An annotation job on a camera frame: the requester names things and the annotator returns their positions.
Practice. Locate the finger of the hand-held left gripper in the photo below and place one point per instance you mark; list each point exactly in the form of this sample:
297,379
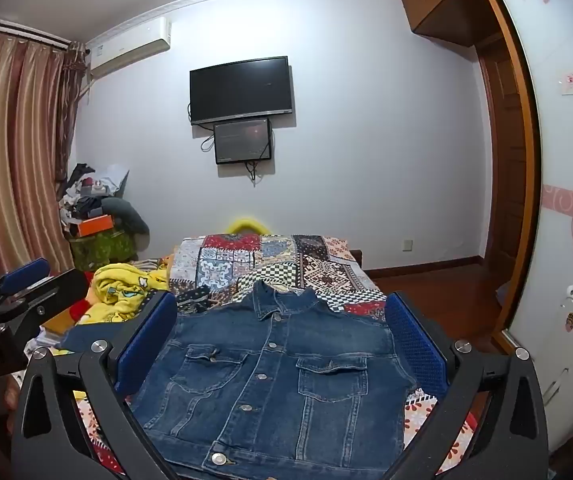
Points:
49,292
25,274

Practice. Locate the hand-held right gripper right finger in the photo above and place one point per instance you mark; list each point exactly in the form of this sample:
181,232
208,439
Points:
416,340

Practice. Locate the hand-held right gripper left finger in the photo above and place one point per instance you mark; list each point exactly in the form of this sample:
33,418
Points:
150,340

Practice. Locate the blue denim jacket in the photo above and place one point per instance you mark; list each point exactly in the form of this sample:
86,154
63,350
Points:
266,385

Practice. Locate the pile of mixed clothes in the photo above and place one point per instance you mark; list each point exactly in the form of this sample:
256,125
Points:
86,190

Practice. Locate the red fluffy cloth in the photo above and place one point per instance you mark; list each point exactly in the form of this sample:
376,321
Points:
79,310

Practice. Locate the yellow cartoon blanket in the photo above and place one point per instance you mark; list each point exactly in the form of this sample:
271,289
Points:
121,290

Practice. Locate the navy dotted patterned cloth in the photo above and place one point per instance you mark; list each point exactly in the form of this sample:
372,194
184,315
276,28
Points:
201,300

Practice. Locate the green patterned bag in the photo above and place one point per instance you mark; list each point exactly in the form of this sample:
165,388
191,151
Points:
104,252

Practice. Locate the red floral bed sheet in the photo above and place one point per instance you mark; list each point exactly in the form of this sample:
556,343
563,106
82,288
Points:
429,415

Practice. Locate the brown striped cloth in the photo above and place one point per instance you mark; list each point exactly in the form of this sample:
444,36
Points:
151,263

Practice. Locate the orange box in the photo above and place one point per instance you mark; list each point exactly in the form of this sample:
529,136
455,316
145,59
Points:
97,225

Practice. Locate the grey cloth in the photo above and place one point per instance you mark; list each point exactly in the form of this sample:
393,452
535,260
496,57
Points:
506,295

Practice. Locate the grey pillow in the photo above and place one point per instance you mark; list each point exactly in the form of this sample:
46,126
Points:
126,212

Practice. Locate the striped red brown curtain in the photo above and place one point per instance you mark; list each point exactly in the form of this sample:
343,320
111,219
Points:
11,160

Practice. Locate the patchwork printed blanket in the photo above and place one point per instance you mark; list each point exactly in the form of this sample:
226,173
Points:
276,265

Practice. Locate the yellow round object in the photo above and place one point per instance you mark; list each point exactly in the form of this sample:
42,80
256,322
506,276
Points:
246,225

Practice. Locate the wooden room door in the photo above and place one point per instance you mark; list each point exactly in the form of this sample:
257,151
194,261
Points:
504,185

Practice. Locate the white wardrobe door with hearts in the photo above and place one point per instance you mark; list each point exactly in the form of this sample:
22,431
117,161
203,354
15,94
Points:
566,160

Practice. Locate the white air conditioner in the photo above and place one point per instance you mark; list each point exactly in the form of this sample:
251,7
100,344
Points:
129,45

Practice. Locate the wooden overhead cabinet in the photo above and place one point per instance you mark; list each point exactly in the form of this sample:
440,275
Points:
441,5

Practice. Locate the white wall socket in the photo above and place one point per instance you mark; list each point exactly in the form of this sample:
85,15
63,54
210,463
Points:
407,245

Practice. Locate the small black wall monitor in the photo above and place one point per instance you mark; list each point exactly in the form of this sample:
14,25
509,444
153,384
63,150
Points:
243,141

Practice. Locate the black wall television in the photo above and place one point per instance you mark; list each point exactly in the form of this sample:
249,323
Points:
241,89

